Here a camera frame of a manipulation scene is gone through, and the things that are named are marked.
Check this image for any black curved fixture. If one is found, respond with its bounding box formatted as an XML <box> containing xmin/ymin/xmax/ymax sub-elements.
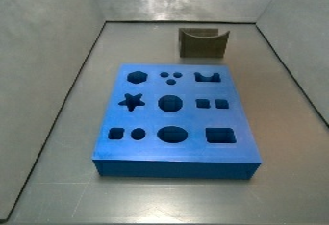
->
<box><xmin>179</xmin><ymin>28</ymin><xmax>230</xmax><ymax>58</ymax></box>

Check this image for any blue shape sorting board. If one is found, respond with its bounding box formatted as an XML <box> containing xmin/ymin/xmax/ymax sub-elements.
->
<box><xmin>93</xmin><ymin>64</ymin><xmax>262</xmax><ymax>179</ymax></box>

